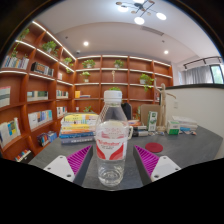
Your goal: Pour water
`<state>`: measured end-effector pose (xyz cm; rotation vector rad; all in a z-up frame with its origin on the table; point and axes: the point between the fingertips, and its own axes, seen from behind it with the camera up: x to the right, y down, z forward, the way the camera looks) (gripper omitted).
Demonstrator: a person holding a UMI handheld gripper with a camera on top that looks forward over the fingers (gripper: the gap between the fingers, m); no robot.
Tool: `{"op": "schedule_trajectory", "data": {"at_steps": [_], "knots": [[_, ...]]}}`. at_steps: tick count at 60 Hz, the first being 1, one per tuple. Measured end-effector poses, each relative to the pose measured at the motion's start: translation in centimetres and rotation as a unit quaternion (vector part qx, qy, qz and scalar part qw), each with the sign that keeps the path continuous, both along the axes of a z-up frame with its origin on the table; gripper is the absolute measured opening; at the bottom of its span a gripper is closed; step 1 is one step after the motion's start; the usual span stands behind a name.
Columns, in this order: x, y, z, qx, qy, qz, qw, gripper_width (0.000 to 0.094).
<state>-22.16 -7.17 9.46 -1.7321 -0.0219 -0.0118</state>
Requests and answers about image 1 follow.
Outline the clear plastic water bottle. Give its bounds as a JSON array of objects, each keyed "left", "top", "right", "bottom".
[{"left": 94, "top": 89, "right": 134, "bottom": 189}]

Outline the stack of colourful books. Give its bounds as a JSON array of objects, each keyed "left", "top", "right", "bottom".
[{"left": 58, "top": 112, "right": 100, "bottom": 145}]

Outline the branched ceiling lamp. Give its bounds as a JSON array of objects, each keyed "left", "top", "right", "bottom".
[{"left": 115, "top": 0, "right": 168, "bottom": 26}]

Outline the tall green white carton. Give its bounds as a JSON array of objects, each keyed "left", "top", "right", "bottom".
[{"left": 146, "top": 110, "right": 159, "bottom": 132}]

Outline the wooden wall shelf unit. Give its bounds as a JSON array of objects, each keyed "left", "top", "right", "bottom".
[{"left": 0, "top": 20, "right": 175, "bottom": 163}]

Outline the grey white curtain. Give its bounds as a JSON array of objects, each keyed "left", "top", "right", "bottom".
[{"left": 184, "top": 65, "right": 214, "bottom": 85}]

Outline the black framed window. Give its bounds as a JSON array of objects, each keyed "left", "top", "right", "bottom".
[{"left": 209, "top": 63, "right": 224, "bottom": 85}]

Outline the tan brown board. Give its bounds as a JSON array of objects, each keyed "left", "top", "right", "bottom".
[{"left": 139, "top": 103, "right": 162, "bottom": 127}]

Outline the black office chair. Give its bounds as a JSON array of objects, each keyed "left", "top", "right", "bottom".
[{"left": 120, "top": 102, "right": 134, "bottom": 121}]

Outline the stack of dark books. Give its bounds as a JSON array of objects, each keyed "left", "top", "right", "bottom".
[{"left": 127, "top": 119, "right": 150, "bottom": 138}]

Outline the small green white box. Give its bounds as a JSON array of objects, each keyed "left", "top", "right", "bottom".
[{"left": 166, "top": 119, "right": 181, "bottom": 136}]

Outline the flat round red coaster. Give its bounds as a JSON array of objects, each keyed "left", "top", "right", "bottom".
[{"left": 144, "top": 142, "right": 164, "bottom": 154}]

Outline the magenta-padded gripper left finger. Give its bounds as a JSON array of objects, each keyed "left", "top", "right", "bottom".
[{"left": 42, "top": 144, "right": 95, "bottom": 187}]

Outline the stack of white boxes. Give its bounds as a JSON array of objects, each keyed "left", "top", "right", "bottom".
[{"left": 171, "top": 115, "right": 199, "bottom": 133}]

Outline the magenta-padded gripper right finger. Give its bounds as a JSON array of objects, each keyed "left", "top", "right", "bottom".
[{"left": 132, "top": 144, "right": 183, "bottom": 187}]

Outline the black track light rail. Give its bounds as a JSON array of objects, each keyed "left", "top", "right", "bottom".
[{"left": 182, "top": 56, "right": 224, "bottom": 70}]

